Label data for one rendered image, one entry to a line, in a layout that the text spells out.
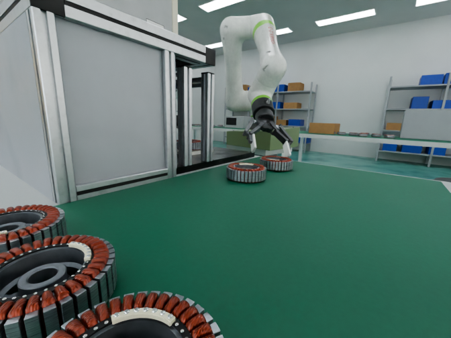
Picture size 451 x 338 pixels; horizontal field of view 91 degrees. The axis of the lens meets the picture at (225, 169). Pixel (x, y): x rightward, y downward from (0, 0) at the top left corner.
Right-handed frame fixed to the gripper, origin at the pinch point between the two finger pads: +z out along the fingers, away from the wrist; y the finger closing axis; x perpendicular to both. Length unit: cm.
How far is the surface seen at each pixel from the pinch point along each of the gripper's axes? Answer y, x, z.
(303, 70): 315, 212, -596
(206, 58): -29.0, -20.0, -12.0
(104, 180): -47, -7, 26
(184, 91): -33.6, -14.0, -2.2
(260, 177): -11.0, -9.1, 19.6
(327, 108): 391, 250, -481
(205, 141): -24.0, 0.5, 1.1
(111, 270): -38, -28, 48
